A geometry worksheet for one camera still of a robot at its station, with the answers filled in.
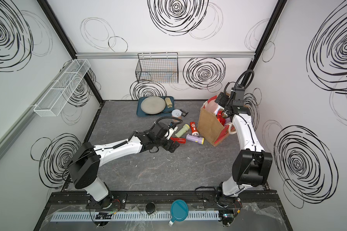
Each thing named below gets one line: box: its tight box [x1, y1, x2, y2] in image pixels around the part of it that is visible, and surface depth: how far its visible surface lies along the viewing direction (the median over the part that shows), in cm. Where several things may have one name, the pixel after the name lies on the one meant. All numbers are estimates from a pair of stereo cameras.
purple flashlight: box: [186, 133, 205, 145], surface depth 96 cm
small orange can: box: [171, 108, 183, 121], surface depth 107 cm
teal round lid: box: [168, 199, 189, 227], surface depth 66 cm
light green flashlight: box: [174, 123, 191, 138], surface depth 101 cm
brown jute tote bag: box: [197, 94, 237, 147], surface depth 91 cm
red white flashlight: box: [189, 121, 200, 137], surface depth 101 cm
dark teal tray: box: [136, 96, 175, 117], surface depth 114 cm
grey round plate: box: [140, 96, 166, 115], surface depth 119 cm
